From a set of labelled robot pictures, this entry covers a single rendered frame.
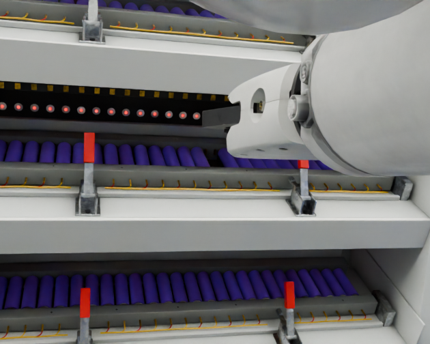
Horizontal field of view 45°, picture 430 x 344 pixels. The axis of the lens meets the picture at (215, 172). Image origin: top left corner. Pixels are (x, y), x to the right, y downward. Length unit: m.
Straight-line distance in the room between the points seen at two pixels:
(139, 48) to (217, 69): 0.09
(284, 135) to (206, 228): 0.35
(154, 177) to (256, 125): 0.37
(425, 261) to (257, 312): 0.24
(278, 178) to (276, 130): 0.42
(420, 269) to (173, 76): 0.43
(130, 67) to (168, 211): 0.17
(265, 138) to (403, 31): 0.13
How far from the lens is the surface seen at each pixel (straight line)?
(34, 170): 0.66
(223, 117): 0.36
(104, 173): 0.66
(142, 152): 0.72
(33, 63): 0.59
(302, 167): 0.67
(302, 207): 0.68
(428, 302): 0.80
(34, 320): 0.72
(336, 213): 0.69
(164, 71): 0.59
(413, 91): 0.19
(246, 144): 0.33
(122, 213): 0.62
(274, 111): 0.29
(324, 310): 0.80
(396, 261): 0.83
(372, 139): 0.23
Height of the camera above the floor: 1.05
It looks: 10 degrees down
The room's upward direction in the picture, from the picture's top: 4 degrees clockwise
